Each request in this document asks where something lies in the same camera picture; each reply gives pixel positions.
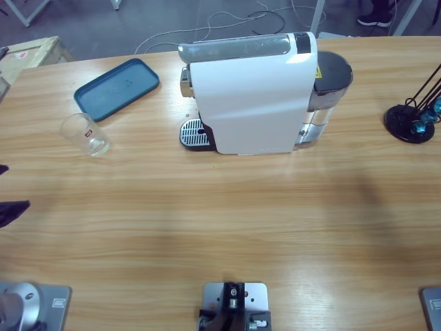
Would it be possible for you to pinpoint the clear drinking glass red logo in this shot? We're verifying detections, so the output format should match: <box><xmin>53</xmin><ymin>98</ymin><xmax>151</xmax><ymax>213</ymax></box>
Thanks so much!
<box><xmin>59</xmin><ymin>112</ymin><xmax>111</xmax><ymax>158</ymax></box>

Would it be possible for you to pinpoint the grey coffee machine lever lid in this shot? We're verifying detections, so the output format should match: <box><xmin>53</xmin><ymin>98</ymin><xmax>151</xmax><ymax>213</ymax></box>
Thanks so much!
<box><xmin>178</xmin><ymin>33</ymin><xmax>298</xmax><ymax>65</ymax></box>

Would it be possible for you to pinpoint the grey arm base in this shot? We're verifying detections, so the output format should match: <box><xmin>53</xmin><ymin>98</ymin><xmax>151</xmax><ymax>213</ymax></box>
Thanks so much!
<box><xmin>418</xmin><ymin>286</ymin><xmax>441</xmax><ymax>331</ymax></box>
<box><xmin>0</xmin><ymin>281</ymin><xmax>73</xmax><ymax>331</ymax></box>

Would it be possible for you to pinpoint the white capsule coffee machine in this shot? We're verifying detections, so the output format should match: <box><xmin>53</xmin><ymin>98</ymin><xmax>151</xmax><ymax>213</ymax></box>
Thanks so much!
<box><xmin>178</xmin><ymin>31</ymin><xmax>318</xmax><ymax>156</ymax></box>

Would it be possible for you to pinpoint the wooden crate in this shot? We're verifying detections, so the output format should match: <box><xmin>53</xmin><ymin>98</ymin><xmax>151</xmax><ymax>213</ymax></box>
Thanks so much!
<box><xmin>0</xmin><ymin>35</ymin><xmax>75</xmax><ymax>88</ymax></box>

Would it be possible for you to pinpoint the blue rectangular plastic tray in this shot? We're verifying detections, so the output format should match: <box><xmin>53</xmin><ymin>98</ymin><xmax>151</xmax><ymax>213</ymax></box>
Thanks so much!
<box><xmin>73</xmin><ymin>57</ymin><xmax>161</xmax><ymax>123</ymax></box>

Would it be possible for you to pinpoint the silver slotted drip tray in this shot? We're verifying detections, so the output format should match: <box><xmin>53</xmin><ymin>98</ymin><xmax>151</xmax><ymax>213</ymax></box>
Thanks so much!
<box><xmin>178</xmin><ymin>117</ymin><xmax>212</xmax><ymax>152</ymax></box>

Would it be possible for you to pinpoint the black object at right edge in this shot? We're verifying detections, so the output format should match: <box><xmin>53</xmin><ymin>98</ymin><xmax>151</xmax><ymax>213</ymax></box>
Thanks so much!
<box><xmin>198</xmin><ymin>281</ymin><xmax>272</xmax><ymax>331</ymax></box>

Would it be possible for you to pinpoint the black capsule holder with rods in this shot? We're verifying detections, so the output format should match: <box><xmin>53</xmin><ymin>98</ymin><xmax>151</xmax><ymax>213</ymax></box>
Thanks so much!
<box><xmin>384</xmin><ymin>61</ymin><xmax>441</xmax><ymax>144</ymax></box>

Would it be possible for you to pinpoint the black sneaker white sole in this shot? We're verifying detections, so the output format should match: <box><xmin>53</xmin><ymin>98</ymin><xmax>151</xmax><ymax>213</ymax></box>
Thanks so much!
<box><xmin>356</xmin><ymin>12</ymin><xmax>393</xmax><ymax>28</ymax></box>

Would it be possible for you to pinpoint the dark trouser leg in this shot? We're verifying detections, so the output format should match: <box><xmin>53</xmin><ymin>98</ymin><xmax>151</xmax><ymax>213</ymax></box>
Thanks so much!
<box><xmin>370</xmin><ymin>0</ymin><xmax>396</xmax><ymax>17</ymax></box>

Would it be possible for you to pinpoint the white slanted leg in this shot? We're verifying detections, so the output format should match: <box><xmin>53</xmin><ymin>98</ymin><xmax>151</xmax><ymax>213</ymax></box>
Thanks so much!
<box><xmin>392</xmin><ymin>0</ymin><xmax>424</xmax><ymax>37</ymax></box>

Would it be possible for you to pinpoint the white metal frame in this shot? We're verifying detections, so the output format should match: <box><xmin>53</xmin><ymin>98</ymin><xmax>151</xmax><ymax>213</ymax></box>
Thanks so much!
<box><xmin>0</xmin><ymin>0</ymin><xmax>52</xmax><ymax>28</ymax></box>

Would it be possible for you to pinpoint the white floor cable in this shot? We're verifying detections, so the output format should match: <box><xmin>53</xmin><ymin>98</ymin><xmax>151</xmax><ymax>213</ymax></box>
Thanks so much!
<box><xmin>133</xmin><ymin>11</ymin><xmax>263</xmax><ymax>56</ymax></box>
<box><xmin>256</xmin><ymin>0</ymin><xmax>327</xmax><ymax>28</ymax></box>

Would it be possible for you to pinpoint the black floor cable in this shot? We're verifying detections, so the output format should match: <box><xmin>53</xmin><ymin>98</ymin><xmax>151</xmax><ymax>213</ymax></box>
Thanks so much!
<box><xmin>247</xmin><ymin>10</ymin><xmax>287</xmax><ymax>36</ymax></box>

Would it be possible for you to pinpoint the white upright post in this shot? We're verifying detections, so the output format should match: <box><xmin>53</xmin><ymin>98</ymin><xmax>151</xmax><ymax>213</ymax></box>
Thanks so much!
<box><xmin>309</xmin><ymin>0</ymin><xmax>353</xmax><ymax>40</ymax></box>

